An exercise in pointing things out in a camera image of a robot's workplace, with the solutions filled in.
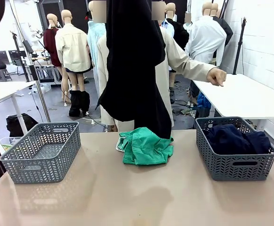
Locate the person's left hand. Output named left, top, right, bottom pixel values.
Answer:
left=206, top=68, right=227, bottom=87

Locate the black garment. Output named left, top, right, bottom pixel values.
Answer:
left=97, top=0, right=175, bottom=140

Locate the green garment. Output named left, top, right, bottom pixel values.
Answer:
left=115, top=127, right=175, bottom=166

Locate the person's left forearm beige sleeve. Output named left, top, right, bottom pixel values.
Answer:
left=186, top=56, right=219, bottom=82

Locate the blue bag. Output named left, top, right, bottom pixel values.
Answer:
left=197, top=92, right=210, bottom=109

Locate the white table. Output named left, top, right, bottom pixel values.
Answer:
left=192, top=74, right=274, bottom=131
left=0, top=81, right=38, bottom=137

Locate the mannequin in white shirt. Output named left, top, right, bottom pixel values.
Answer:
left=185, top=2, right=227, bottom=68

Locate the black tripod stand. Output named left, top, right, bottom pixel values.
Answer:
left=232, top=16, right=248, bottom=75

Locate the mannequin in black jacket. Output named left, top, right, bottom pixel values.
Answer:
left=165, top=2, right=190, bottom=51
left=211, top=2, right=234, bottom=48

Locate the person in beige jacket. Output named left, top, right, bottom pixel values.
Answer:
left=96, top=25, right=194, bottom=132

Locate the grey plastic woven basket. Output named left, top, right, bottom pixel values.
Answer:
left=0, top=121, right=81, bottom=184
left=195, top=116, right=274, bottom=182

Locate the mannequin in light blue fleece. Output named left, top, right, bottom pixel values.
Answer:
left=87, top=0, right=107, bottom=95

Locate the mannequin in cream jacket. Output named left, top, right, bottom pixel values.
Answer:
left=55, top=9, right=93, bottom=117

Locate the mannequin in dark red dress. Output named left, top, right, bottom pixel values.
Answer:
left=43, top=13, right=64, bottom=69

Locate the black bag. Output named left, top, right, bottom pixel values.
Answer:
left=6, top=113, right=39, bottom=137

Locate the black light stand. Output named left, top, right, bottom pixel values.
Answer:
left=9, top=32, right=32, bottom=83

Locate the black computer monitor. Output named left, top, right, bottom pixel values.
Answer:
left=8, top=50, right=26, bottom=65

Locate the black stool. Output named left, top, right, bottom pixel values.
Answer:
left=0, top=67, right=12, bottom=82

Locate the clear bin with green item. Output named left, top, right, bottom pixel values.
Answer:
left=0, top=137, right=16, bottom=151

